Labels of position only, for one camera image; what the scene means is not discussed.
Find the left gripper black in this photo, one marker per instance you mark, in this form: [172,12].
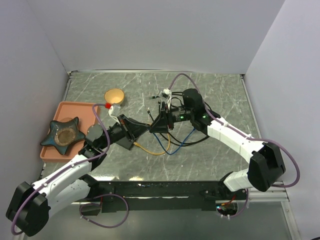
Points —
[136,128]

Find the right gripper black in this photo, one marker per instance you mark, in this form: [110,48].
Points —
[160,123]

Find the black network switch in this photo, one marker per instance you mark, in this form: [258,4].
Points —
[126,143]

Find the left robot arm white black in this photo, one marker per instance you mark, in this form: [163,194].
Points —
[33,204]

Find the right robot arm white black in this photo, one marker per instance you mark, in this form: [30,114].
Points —
[265,162]

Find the yellow wooden bowl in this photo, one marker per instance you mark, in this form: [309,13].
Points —
[114,96]

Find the pink plastic tray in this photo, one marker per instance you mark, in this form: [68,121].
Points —
[66,111]

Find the dark blue star dish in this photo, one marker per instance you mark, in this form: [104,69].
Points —
[62,135]

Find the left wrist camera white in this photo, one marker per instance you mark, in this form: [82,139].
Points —
[113,110]

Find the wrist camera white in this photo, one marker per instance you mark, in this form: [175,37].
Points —
[113,110]
[167,94]

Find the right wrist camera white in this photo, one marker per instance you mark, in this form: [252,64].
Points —
[167,94]

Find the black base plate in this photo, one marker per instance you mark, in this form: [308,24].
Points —
[161,195]

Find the aluminium frame rail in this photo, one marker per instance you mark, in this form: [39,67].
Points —
[273,194]

